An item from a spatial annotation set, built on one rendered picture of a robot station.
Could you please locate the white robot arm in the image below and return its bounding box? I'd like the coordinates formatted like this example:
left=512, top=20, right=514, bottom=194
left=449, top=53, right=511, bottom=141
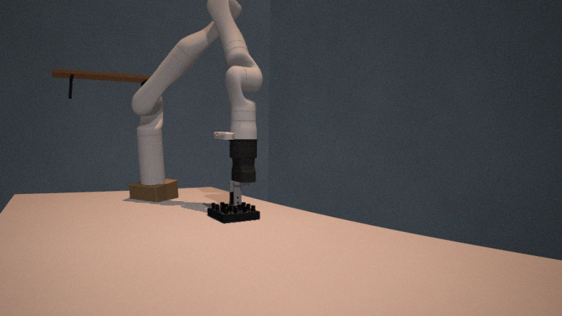
left=132, top=0, right=263, bottom=185

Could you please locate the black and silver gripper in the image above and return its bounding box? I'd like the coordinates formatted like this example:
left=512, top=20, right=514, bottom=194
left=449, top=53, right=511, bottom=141
left=214, top=121, right=258, bottom=206

